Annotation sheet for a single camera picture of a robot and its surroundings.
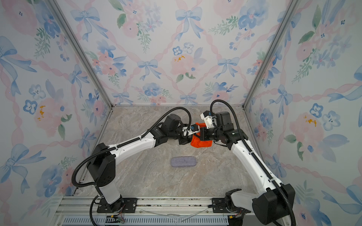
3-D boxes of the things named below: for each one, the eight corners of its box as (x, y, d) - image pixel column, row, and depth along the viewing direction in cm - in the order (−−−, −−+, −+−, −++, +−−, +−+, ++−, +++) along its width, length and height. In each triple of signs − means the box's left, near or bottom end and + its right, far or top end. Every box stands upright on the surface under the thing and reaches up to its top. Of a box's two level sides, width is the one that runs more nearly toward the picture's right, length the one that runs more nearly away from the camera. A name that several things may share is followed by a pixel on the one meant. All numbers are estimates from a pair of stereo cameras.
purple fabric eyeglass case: (170, 167, 89) (170, 165, 86) (171, 158, 93) (171, 156, 90) (196, 167, 89) (196, 165, 86) (195, 158, 93) (196, 156, 90)
